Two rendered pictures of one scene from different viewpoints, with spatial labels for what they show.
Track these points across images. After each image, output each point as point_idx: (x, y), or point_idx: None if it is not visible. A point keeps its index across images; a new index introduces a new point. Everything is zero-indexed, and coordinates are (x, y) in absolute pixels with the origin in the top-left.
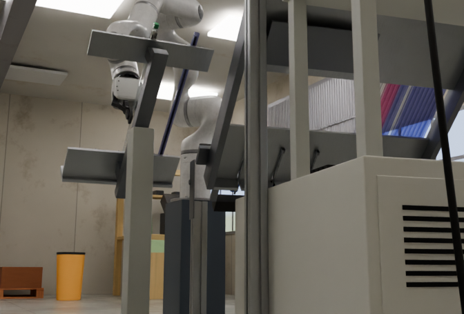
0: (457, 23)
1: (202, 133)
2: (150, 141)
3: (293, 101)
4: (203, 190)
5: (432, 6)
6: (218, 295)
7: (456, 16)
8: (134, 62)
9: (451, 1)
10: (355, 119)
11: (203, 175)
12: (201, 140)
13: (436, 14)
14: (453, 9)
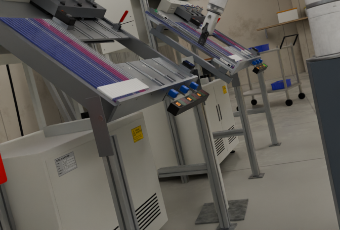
0: (3, 54)
1: None
2: None
3: None
4: (314, 49)
5: (13, 56)
6: (328, 158)
7: (3, 55)
8: None
9: (3, 58)
10: (44, 117)
11: (311, 33)
12: None
13: (12, 55)
14: (3, 57)
